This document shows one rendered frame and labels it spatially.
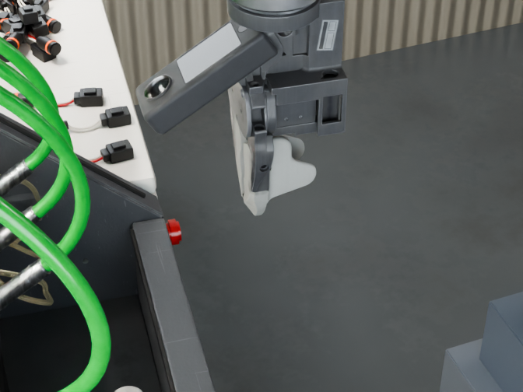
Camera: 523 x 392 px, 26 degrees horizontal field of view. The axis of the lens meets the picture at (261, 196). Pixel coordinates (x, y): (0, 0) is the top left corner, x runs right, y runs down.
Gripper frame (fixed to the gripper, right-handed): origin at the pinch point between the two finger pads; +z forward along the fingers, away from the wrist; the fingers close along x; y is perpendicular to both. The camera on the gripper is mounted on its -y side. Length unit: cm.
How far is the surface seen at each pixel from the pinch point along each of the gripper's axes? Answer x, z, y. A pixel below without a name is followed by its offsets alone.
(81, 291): -15.6, -7.7, -15.6
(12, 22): 71, 20, -17
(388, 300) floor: 100, 121, 57
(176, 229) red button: 44, 40, 0
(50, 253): -14.8, -10.9, -17.3
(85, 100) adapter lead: 52, 22, -9
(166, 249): 24.9, 26.3, -4.0
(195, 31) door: 195, 101, 32
